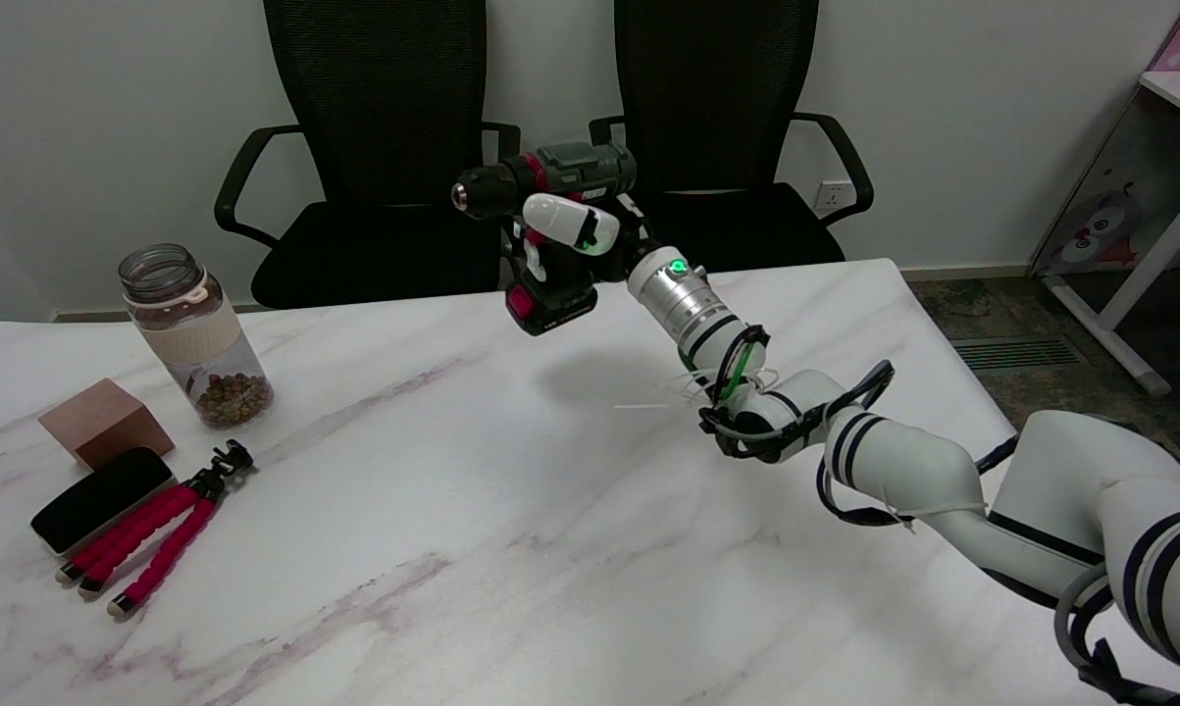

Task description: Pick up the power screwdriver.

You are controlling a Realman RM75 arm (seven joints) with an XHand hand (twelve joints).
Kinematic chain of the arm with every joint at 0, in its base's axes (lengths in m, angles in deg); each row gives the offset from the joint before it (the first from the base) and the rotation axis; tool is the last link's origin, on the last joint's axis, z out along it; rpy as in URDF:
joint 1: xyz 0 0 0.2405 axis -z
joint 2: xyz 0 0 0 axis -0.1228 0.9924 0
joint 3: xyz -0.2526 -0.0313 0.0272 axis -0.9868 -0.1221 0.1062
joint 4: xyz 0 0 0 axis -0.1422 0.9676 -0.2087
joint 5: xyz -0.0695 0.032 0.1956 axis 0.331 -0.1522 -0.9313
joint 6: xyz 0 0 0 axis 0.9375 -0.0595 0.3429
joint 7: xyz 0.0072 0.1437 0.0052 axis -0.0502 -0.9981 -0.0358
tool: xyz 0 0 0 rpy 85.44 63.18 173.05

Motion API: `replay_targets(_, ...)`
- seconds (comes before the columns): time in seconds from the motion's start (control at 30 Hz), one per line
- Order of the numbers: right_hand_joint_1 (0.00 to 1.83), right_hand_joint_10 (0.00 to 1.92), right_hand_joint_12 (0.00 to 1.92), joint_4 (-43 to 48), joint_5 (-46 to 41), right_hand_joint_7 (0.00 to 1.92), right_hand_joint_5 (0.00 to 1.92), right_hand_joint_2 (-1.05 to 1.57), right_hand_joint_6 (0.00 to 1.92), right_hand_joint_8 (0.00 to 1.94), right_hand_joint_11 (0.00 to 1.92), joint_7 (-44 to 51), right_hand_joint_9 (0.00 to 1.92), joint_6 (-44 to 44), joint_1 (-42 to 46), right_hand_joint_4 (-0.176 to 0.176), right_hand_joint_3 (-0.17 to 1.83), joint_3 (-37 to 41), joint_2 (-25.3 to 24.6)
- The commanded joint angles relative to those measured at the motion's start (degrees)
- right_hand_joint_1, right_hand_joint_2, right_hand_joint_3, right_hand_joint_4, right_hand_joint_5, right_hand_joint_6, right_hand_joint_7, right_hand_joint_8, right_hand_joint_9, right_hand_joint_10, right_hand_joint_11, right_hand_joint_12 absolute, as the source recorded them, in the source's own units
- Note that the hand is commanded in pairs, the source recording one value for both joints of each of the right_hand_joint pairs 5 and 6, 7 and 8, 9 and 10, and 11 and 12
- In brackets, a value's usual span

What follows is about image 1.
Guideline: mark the white wall socket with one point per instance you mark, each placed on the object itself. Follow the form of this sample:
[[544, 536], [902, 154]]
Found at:
[[834, 196]]

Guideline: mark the red flexible mini tripod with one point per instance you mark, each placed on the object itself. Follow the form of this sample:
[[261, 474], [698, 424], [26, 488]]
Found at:
[[158, 534]]

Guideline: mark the black red power screwdriver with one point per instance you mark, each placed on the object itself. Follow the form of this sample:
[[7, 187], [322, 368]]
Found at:
[[575, 167]]

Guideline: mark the white desk frame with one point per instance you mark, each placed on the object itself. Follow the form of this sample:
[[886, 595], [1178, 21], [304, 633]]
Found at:
[[1154, 250]]

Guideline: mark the black mesh office chair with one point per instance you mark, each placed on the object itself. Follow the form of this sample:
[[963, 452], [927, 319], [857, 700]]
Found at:
[[722, 88], [374, 98]]

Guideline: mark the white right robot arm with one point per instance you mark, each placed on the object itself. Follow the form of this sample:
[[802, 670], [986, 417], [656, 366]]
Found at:
[[908, 461]]

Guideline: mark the cartoon owl desk panel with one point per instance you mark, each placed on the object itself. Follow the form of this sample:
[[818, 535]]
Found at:
[[1104, 196]]

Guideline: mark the dark floor vent grille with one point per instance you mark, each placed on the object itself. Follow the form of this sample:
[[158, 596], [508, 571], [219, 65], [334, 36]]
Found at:
[[1016, 354]]

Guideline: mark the pink brown cube block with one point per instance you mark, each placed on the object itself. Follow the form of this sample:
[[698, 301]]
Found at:
[[99, 422]]

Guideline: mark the black whiteboard eraser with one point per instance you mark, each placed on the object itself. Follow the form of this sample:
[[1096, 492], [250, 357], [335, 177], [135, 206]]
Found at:
[[99, 498]]

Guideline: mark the glass jar with nuts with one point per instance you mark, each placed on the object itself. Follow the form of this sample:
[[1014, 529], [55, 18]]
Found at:
[[197, 328]]

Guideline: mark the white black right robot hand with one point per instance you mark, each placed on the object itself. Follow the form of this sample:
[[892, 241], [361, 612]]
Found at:
[[570, 221]]

